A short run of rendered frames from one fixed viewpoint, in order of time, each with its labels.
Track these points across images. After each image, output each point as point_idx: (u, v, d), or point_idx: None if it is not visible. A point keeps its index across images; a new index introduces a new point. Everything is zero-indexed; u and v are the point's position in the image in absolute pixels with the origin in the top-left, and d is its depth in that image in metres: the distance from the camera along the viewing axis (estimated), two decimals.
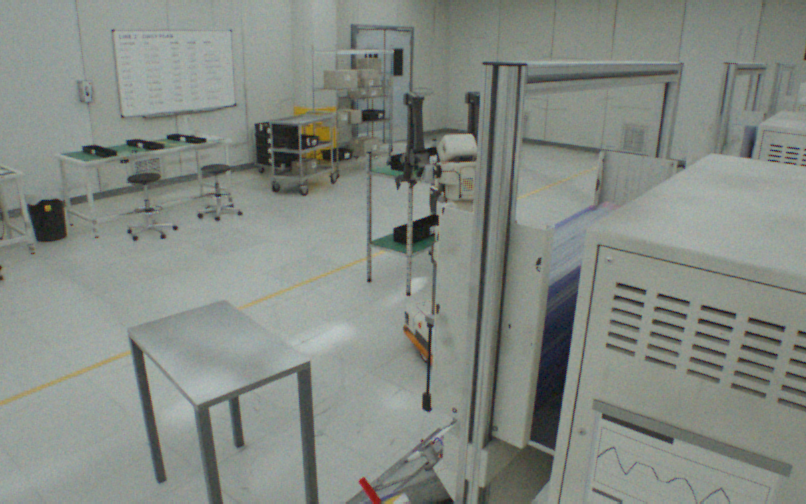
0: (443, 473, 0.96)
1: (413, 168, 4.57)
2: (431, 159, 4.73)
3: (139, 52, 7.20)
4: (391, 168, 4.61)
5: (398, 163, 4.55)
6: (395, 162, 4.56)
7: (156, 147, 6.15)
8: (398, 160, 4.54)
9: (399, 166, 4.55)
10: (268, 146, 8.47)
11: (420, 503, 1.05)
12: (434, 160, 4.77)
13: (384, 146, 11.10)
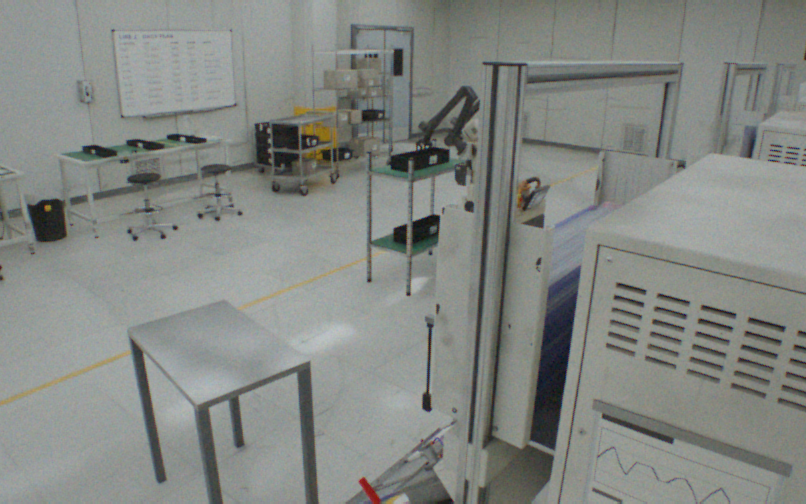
0: (443, 473, 0.96)
1: (413, 168, 4.57)
2: (431, 159, 4.73)
3: (139, 52, 7.20)
4: (391, 168, 4.61)
5: (398, 163, 4.55)
6: (395, 162, 4.56)
7: (156, 147, 6.15)
8: (398, 160, 4.54)
9: (399, 166, 4.55)
10: (268, 146, 8.47)
11: (420, 503, 1.05)
12: (434, 160, 4.77)
13: (384, 146, 11.10)
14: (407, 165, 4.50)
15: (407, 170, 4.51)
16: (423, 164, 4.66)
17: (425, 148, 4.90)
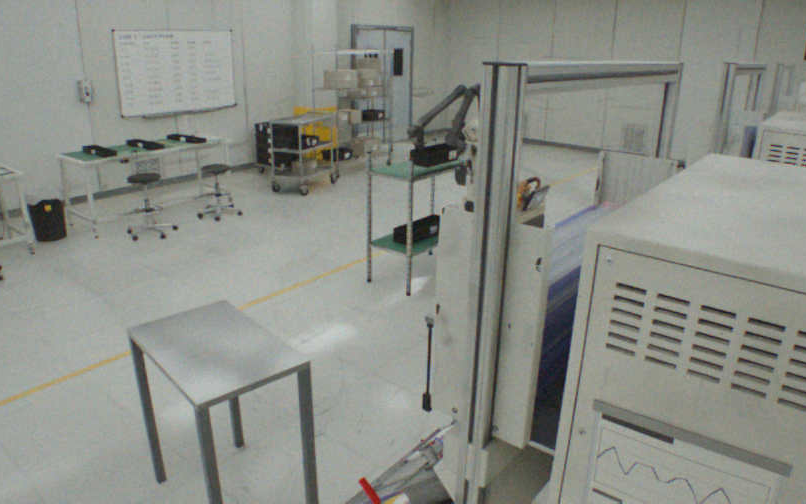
0: (443, 473, 0.96)
1: (433, 163, 4.43)
2: (451, 154, 4.59)
3: (139, 52, 7.20)
4: None
5: (417, 158, 4.41)
6: (414, 157, 4.43)
7: (156, 147, 6.15)
8: (418, 155, 4.40)
9: (418, 161, 4.41)
10: (268, 146, 8.47)
11: (420, 503, 1.05)
12: (453, 155, 4.63)
13: (384, 146, 11.10)
14: (427, 160, 4.36)
15: (426, 166, 4.38)
16: (443, 159, 4.52)
17: (444, 142, 4.77)
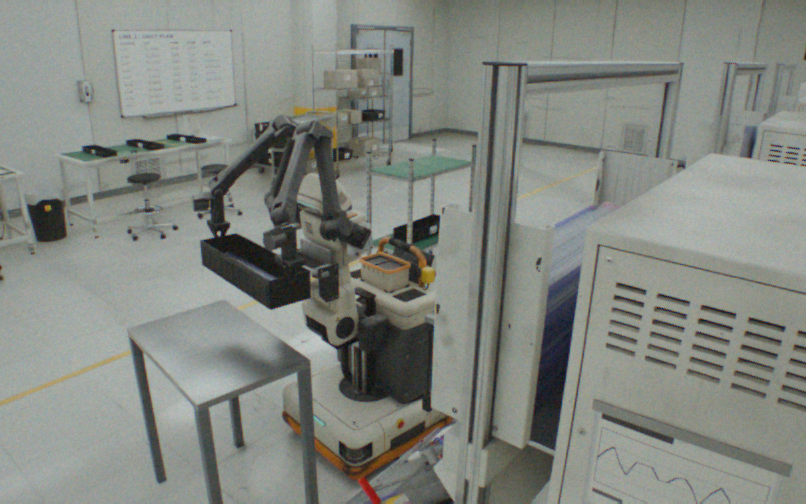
0: (443, 473, 0.96)
1: None
2: (266, 259, 2.35)
3: (139, 52, 7.20)
4: (272, 307, 2.04)
5: (289, 289, 2.07)
6: (282, 290, 2.05)
7: (156, 147, 6.15)
8: (289, 283, 2.07)
9: (292, 294, 2.09)
10: None
11: (420, 503, 1.05)
12: (260, 261, 2.38)
13: (384, 146, 11.10)
14: (310, 284, 2.13)
15: (310, 295, 2.15)
16: (280, 273, 2.29)
17: (213, 247, 2.32)
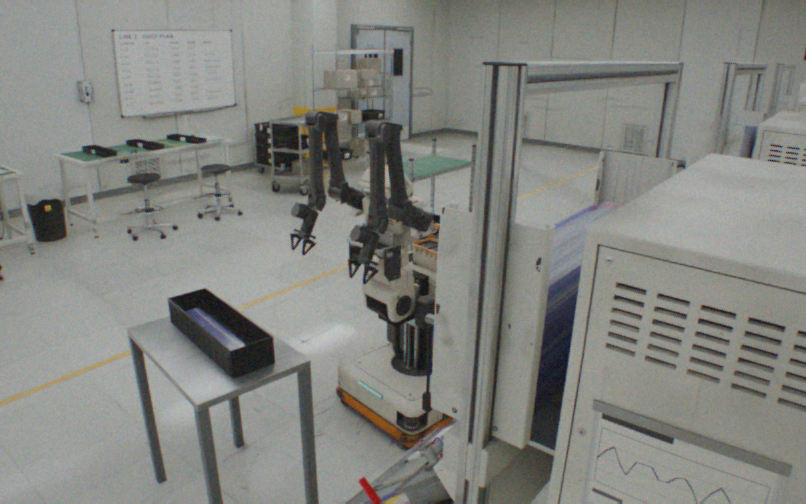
0: (443, 473, 0.96)
1: None
2: (233, 318, 2.32)
3: (139, 52, 7.20)
4: (235, 376, 2.01)
5: (252, 357, 2.04)
6: (244, 359, 2.02)
7: (156, 147, 6.15)
8: (251, 351, 2.03)
9: (255, 361, 2.05)
10: (268, 146, 8.47)
11: (420, 503, 1.05)
12: (228, 319, 2.35)
13: None
14: (274, 349, 2.10)
15: (274, 360, 2.11)
16: (246, 333, 2.25)
17: (179, 307, 2.28)
